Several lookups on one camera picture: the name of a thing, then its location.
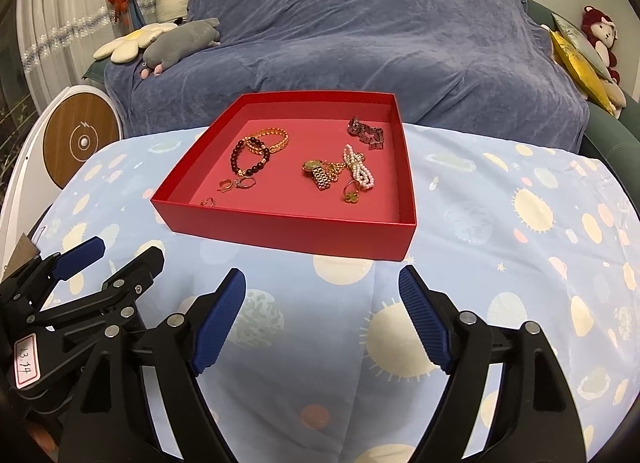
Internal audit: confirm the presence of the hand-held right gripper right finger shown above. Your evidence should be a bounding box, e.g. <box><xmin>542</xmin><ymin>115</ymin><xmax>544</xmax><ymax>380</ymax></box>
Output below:
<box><xmin>397</xmin><ymin>264</ymin><xmax>586</xmax><ymax>463</ymax></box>

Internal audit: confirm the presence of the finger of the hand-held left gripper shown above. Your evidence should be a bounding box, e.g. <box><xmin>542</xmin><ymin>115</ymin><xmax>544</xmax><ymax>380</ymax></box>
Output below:
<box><xmin>24</xmin><ymin>246</ymin><xmax>166</xmax><ymax>336</ymax></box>
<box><xmin>0</xmin><ymin>236</ymin><xmax>106</xmax><ymax>305</ymax></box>

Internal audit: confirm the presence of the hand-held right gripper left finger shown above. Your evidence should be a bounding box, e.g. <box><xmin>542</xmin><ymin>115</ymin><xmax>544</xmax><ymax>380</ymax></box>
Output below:
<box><xmin>57</xmin><ymin>267</ymin><xmax>247</xmax><ymax>463</ymax></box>

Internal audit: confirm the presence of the dark red bead bracelet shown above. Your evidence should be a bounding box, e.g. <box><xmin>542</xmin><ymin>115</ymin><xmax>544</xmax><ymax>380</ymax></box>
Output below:
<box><xmin>230</xmin><ymin>137</ymin><xmax>273</xmax><ymax>178</ymax></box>

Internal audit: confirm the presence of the red cardboard box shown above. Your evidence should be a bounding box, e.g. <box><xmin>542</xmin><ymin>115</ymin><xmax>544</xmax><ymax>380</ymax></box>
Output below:
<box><xmin>150</xmin><ymin>90</ymin><xmax>418</xmax><ymax>262</ymax></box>

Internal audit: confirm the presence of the white pearl bracelet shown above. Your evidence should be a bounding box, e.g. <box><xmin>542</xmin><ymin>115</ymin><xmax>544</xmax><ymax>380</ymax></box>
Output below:
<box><xmin>342</xmin><ymin>144</ymin><xmax>376</xmax><ymax>190</ymax></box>

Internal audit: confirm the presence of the silver gold wrist watch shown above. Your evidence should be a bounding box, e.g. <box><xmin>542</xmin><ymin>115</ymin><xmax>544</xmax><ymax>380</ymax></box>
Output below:
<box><xmin>301</xmin><ymin>158</ymin><xmax>336</xmax><ymax>192</ymax></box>

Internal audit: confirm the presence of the gold chain cuff bracelet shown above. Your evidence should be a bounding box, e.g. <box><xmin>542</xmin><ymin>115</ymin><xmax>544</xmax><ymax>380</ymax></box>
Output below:
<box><xmin>245</xmin><ymin>127</ymin><xmax>291</xmax><ymax>154</ymax></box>

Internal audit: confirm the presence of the dark metal link bracelet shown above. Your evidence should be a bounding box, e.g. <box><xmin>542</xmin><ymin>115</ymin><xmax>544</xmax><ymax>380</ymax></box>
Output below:
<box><xmin>347</xmin><ymin>116</ymin><xmax>387</xmax><ymax>150</ymax></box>

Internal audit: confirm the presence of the brown cardboard piece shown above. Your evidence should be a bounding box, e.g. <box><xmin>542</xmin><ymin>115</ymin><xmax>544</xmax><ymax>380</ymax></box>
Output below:
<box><xmin>2</xmin><ymin>232</ymin><xmax>42</xmax><ymax>276</ymax></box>

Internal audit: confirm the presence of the round wood-faced white appliance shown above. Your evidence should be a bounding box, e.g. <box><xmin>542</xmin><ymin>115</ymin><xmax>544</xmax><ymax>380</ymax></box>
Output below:
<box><xmin>39</xmin><ymin>84</ymin><xmax>124</xmax><ymax>190</ymax></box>

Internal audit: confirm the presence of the white flower plush cushion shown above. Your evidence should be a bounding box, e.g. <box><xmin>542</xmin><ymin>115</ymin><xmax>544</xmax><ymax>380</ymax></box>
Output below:
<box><xmin>93</xmin><ymin>23</ymin><xmax>178</xmax><ymax>65</ymax></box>

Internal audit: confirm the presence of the grey plush toy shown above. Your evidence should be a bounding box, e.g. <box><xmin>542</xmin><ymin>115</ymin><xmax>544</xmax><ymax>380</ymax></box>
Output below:
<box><xmin>140</xmin><ymin>18</ymin><xmax>222</xmax><ymax>78</ymax></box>

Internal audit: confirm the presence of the green sofa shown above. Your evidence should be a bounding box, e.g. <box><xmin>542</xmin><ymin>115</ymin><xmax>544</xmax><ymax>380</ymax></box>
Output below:
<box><xmin>82</xmin><ymin>0</ymin><xmax>640</xmax><ymax>174</ymax></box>

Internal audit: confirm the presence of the beige plush toy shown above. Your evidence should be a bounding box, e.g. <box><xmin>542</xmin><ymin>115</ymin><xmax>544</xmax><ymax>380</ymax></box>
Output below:
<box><xmin>597</xmin><ymin>78</ymin><xmax>628</xmax><ymax>118</ymax></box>

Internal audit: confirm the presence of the blue velvet blanket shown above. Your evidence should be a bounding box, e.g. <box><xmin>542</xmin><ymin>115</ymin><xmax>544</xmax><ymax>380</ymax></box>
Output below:
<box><xmin>102</xmin><ymin>0</ymin><xmax>591</xmax><ymax>154</ymax></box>

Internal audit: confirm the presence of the gold shiny pillow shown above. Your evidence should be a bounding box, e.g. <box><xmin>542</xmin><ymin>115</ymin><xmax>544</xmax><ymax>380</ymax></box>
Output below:
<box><xmin>547</xmin><ymin>28</ymin><xmax>616</xmax><ymax>116</ymax></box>

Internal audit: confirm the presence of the silver shiny pillow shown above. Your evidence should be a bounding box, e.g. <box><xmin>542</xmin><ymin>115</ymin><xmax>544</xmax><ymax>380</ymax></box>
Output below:
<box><xmin>550</xmin><ymin>12</ymin><xmax>613</xmax><ymax>81</ymax></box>

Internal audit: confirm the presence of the red monkey plush toy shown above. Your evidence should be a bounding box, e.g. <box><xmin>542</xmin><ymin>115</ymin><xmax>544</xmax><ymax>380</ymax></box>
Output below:
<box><xmin>580</xmin><ymin>5</ymin><xmax>622</xmax><ymax>86</ymax></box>

